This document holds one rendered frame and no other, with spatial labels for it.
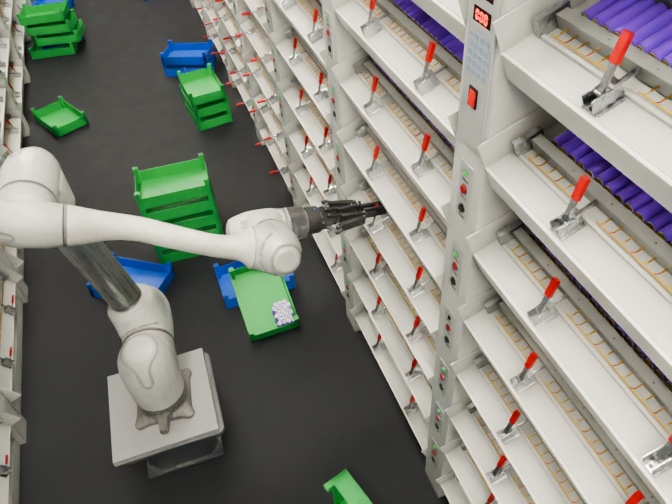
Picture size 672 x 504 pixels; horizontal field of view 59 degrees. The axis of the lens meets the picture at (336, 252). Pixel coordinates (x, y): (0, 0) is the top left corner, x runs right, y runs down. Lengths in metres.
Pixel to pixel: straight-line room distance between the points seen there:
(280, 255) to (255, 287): 1.11
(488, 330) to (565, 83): 0.59
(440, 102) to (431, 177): 0.19
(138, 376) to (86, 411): 0.61
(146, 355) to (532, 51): 1.32
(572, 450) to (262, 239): 0.77
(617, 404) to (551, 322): 0.16
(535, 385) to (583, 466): 0.16
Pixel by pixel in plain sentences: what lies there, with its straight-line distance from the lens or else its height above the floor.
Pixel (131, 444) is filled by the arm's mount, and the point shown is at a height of 0.23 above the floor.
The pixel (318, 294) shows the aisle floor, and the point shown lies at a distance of 2.48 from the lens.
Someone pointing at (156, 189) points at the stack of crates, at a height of 0.32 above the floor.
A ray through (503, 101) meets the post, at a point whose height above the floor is 1.38.
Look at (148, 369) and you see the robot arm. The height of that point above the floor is 0.47.
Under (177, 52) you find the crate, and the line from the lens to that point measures 4.32.
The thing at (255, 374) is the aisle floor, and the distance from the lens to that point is 2.27.
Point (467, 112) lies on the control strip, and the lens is 0.99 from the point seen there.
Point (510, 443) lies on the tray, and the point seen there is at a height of 0.69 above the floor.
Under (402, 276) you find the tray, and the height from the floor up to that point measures 0.69.
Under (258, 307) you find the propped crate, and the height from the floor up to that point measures 0.05.
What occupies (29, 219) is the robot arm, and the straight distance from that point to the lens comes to 1.48.
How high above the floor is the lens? 1.85
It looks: 45 degrees down
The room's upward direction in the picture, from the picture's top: 5 degrees counter-clockwise
